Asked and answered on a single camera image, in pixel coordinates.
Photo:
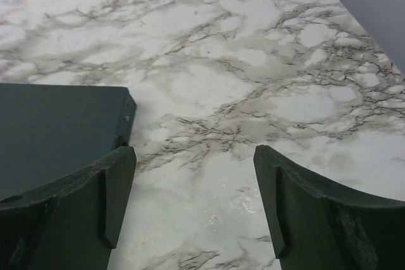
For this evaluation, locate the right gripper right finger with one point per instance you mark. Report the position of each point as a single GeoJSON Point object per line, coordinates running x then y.
{"type": "Point", "coordinates": [317, 223]}

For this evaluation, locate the dark flat metal box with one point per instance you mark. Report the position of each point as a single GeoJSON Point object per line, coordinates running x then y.
{"type": "Point", "coordinates": [50, 131]}

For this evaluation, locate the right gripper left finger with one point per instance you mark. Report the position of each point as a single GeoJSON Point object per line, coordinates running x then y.
{"type": "Point", "coordinates": [71, 223]}

